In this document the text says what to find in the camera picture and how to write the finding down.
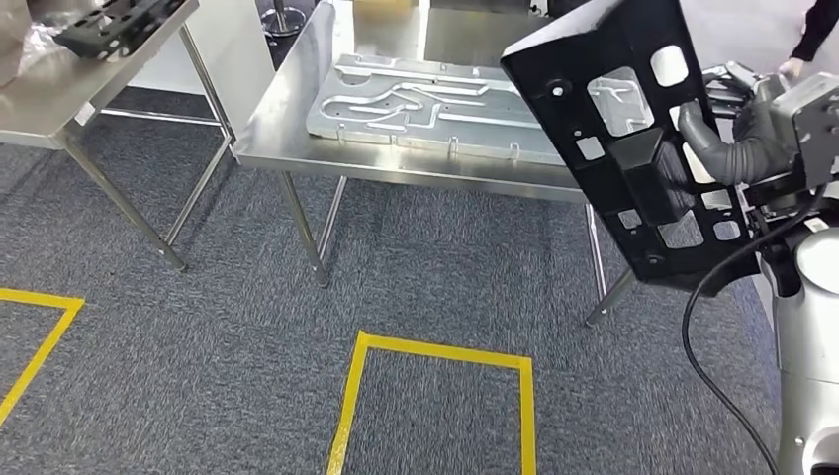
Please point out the chrome stanchion post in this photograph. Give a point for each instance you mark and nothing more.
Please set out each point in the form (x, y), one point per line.
(282, 26)

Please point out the person's forearm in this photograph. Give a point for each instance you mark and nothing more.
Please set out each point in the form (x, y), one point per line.
(816, 26)

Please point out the black plastic panel part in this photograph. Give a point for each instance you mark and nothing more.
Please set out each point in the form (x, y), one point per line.
(111, 26)
(616, 170)

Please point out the steel workbench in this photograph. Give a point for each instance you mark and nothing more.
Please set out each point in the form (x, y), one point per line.
(295, 131)

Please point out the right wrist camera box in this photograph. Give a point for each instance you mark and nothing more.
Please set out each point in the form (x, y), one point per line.
(813, 124)

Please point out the person's hand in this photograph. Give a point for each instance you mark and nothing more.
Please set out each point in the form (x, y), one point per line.
(791, 67)

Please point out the yellow floor tape square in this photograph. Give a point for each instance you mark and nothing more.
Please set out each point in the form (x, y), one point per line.
(39, 298)
(446, 353)

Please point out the steel table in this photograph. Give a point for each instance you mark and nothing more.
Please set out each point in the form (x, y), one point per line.
(39, 111)

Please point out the grey stamped metal plate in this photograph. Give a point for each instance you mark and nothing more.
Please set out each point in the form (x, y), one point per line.
(406, 131)

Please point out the clear plastic bag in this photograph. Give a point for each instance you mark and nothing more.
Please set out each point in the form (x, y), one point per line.
(13, 39)

